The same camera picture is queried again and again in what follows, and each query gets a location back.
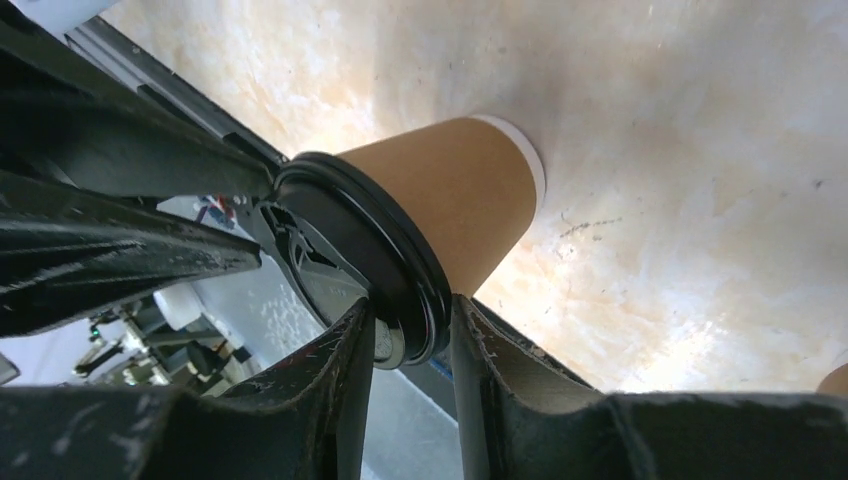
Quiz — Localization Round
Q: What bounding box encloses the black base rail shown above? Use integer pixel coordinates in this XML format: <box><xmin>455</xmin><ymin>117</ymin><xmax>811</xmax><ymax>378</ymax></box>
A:
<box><xmin>64</xmin><ymin>17</ymin><xmax>288</xmax><ymax>170</ymax></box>

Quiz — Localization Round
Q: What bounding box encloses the brown paper coffee cup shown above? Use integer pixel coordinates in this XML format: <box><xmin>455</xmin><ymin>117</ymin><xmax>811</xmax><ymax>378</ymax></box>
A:
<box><xmin>816</xmin><ymin>364</ymin><xmax>848</xmax><ymax>397</ymax></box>

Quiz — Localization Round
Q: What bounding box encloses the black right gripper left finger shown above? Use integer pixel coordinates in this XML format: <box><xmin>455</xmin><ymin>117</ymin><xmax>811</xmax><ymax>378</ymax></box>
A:
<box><xmin>1</xmin><ymin>299</ymin><xmax>376</xmax><ymax>479</ymax></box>

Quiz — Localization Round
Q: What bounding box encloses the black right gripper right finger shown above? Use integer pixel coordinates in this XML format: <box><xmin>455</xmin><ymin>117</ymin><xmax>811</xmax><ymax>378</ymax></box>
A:
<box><xmin>451</xmin><ymin>295</ymin><xmax>847</xmax><ymax>479</ymax></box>

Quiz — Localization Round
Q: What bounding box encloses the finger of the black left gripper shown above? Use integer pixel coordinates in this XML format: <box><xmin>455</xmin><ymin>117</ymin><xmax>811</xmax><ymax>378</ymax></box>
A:
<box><xmin>1</xmin><ymin>20</ymin><xmax>272</xmax><ymax>197</ymax></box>
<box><xmin>1</xmin><ymin>172</ymin><xmax>261</xmax><ymax>337</ymax></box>

